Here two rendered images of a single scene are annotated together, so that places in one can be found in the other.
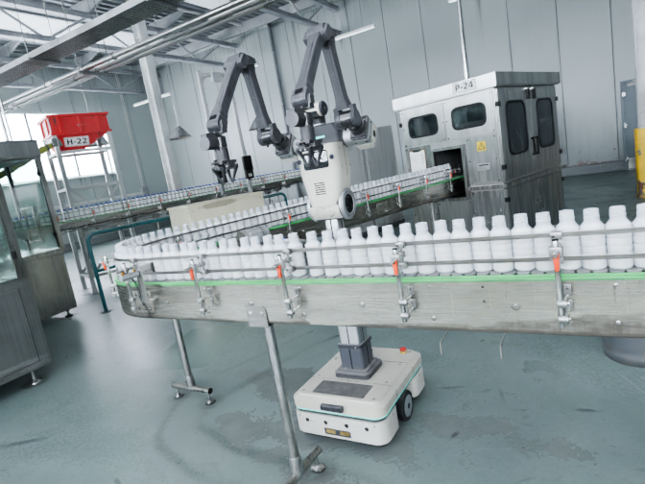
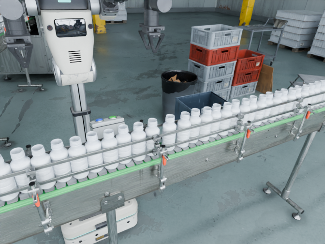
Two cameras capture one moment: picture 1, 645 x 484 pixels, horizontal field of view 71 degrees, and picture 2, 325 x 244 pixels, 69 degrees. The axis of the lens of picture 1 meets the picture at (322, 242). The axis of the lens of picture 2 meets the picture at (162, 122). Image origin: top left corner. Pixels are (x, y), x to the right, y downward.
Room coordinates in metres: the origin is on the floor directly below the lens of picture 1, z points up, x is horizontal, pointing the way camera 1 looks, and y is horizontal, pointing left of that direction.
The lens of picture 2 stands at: (1.29, 0.81, 1.66)
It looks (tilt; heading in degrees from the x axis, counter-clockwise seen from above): 31 degrees down; 299
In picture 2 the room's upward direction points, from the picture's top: 3 degrees clockwise
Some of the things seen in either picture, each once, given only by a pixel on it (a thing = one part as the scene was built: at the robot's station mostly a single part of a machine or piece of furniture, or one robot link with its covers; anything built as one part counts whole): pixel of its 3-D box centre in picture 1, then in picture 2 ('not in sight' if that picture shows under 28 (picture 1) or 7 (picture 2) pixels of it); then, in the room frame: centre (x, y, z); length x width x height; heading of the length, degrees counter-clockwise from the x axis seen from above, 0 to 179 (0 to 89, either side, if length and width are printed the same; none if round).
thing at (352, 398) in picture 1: (359, 375); (92, 189); (2.35, -0.07, 0.24); 0.68 x 0.53 x 0.41; 149
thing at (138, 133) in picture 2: (281, 255); (138, 141); (1.75, 0.17, 1.08); 0.06 x 0.06 x 0.17
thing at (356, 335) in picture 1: (352, 330); not in sight; (2.36, -0.08, 0.49); 0.13 x 0.13 x 0.40; 59
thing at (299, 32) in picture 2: not in sight; (299, 29); (1.53, -7.86, 0.50); 1.23 x 1.05 x 1.00; 57
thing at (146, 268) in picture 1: (143, 293); not in sight; (2.08, 0.87, 0.96); 0.23 x 0.10 x 0.27; 149
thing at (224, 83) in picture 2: not in sight; (209, 81); (2.36, -2.57, 0.33); 0.61 x 0.41 x 0.22; 65
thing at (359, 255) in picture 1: (359, 251); (205, 124); (1.57, -0.12, 1.08); 0.06 x 0.06 x 0.17
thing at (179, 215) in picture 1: (225, 243); not in sight; (6.01, 1.28, 0.59); 1.10 x 0.62 x 1.18; 131
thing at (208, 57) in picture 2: not in sight; (214, 52); (2.36, -2.57, 0.78); 0.61 x 0.41 x 0.22; 65
